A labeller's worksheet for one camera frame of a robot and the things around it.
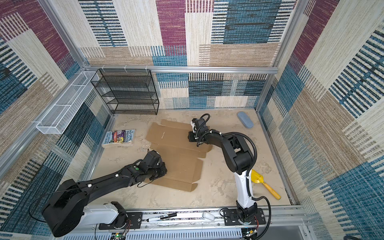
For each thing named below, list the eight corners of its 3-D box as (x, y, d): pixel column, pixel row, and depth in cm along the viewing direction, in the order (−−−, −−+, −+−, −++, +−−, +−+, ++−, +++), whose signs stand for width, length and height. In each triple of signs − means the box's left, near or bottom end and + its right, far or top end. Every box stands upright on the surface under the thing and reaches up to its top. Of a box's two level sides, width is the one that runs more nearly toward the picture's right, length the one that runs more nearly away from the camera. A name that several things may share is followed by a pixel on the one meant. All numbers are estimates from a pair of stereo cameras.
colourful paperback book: (104, 147, 102) (101, 145, 100) (108, 134, 109) (106, 131, 107) (133, 145, 103) (131, 142, 101) (135, 131, 111) (134, 129, 108)
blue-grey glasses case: (247, 129, 111) (248, 127, 109) (236, 114, 120) (236, 112, 118) (254, 127, 112) (255, 124, 110) (242, 112, 122) (243, 110, 119)
